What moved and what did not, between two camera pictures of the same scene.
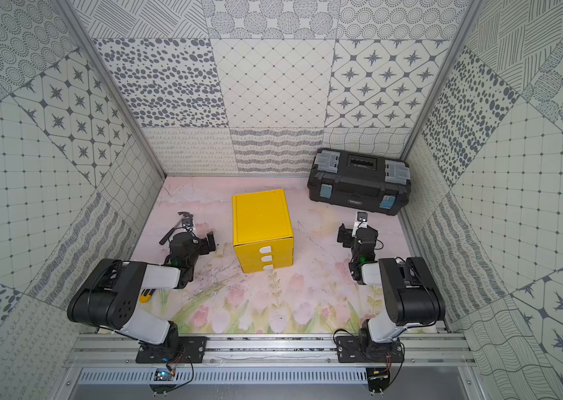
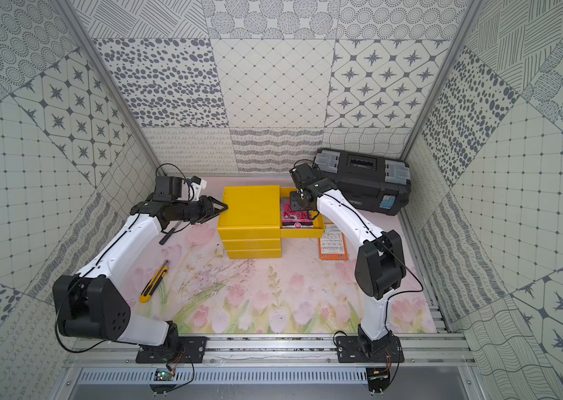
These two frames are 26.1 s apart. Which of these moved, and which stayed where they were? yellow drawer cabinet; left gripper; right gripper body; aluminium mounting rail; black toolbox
Moved: right gripper body; left gripper; yellow drawer cabinet
Stayed: black toolbox; aluminium mounting rail
